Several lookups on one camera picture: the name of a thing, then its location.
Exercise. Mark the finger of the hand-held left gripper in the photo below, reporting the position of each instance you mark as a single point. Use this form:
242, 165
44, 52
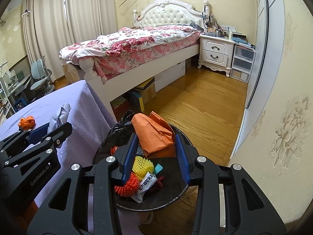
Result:
60, 133
39, 133

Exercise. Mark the light blue desk chair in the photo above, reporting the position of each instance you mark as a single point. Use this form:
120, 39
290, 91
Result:
40, 78

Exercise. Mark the small orange foam net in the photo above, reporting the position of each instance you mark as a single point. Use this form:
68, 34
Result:
114, 150

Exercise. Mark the teal and white wrapper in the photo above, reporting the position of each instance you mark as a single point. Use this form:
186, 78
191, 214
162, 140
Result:
158, 169

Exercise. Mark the blue stool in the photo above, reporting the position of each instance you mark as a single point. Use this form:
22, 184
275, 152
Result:
20, 104

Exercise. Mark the purple tablecloth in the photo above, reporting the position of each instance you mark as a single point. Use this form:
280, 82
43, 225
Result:
80, 105

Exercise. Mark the cluttered desk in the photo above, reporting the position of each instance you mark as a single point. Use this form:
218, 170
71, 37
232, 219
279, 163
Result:
14, 85

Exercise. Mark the yellow foam net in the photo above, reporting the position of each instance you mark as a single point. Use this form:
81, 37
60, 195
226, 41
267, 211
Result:
142, 165

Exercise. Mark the black bag lined trash bin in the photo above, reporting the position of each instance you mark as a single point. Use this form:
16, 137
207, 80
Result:
171, 191

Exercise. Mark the orange crumpled plastic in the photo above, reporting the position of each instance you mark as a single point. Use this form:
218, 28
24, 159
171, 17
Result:
26, 123

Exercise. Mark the grey paper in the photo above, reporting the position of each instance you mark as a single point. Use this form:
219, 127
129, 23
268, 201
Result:
61, 116

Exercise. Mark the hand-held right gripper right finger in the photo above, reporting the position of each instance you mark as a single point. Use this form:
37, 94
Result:
182, 159

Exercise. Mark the white printed plastic packet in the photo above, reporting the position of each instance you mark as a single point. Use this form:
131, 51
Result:
144, 186

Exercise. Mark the pink floral bed sheet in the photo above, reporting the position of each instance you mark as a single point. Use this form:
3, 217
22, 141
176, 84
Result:
137, 58

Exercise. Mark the clear plastic drawer unit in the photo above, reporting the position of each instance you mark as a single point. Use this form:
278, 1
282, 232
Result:
242, 63

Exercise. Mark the grey sliding wardrobe door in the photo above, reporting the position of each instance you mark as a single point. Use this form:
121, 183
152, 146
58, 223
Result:
269, 41

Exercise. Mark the large orange foam net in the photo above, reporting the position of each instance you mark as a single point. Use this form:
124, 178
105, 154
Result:
127, 186

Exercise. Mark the pile of small toiletries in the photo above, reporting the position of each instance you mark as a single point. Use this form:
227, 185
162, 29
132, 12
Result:
216, 29

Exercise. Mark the cardboard box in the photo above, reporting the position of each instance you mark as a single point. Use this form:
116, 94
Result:
148, 91

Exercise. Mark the white tufted bed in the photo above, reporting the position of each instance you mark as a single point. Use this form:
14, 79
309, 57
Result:
168, 13

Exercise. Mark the white nightstand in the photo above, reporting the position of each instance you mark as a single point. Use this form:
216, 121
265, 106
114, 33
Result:
216, 52

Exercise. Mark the pink floral quilt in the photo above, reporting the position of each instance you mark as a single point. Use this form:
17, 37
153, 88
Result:
137, 40

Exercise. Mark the beige curtain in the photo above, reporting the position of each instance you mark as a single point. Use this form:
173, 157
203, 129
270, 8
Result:
46, 29
90, 12

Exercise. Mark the dark red mesh net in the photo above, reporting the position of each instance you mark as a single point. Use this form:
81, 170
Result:
159, 182

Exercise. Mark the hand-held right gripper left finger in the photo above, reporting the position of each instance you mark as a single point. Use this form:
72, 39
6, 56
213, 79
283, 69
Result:
128, 159

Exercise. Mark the white storage box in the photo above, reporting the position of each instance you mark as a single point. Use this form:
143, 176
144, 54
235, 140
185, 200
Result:
171, 76

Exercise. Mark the stack of books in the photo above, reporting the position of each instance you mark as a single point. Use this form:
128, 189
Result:
243, 40

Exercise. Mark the orange paper bag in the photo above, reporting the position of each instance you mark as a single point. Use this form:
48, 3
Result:
154, 137

